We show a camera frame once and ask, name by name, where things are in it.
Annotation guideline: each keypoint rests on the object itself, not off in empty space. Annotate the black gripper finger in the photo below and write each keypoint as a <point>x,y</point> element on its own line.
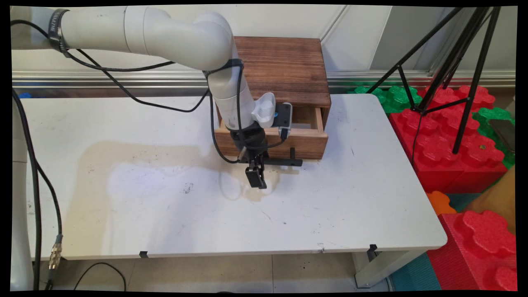
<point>255,176</point>
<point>265,181</point>

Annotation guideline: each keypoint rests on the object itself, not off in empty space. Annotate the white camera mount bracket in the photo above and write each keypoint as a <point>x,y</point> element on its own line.
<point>264,109</point>

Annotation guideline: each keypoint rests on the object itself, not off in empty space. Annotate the brown wooden drawer cabinet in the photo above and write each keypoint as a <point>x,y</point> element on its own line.
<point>288,66</point>

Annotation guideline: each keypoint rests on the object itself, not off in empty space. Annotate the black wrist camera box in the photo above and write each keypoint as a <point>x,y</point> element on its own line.
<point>284,115</point>

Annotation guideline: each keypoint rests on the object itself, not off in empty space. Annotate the orange foam block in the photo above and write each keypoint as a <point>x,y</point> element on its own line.
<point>440,203</point>

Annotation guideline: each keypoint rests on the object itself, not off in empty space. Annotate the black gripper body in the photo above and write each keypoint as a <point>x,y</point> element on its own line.
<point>250,142</point>

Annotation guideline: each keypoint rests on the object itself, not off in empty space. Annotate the teal foam mat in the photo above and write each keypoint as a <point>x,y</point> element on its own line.
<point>416,272</point>

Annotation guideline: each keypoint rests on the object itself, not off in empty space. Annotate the blue foam piece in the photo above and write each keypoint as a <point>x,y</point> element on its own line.
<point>24,95</point>

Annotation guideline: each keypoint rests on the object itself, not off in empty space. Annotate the white table leg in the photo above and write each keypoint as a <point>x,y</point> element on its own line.
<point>379,268</point>

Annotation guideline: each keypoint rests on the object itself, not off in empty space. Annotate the black tripod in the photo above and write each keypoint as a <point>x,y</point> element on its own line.
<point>453,57</point>

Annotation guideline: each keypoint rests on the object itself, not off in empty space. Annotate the person skin-coloured limb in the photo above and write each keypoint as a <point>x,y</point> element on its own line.
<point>497,198</point>

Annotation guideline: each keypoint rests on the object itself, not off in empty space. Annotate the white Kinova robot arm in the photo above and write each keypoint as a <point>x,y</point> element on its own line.
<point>165,33</point>

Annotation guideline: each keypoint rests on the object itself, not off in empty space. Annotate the green foam block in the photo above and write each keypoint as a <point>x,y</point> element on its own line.
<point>493,117</point>
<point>396,99</point>

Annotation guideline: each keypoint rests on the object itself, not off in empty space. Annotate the black table edge clip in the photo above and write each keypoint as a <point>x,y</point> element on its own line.
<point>143,254</point>
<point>372,250</point>

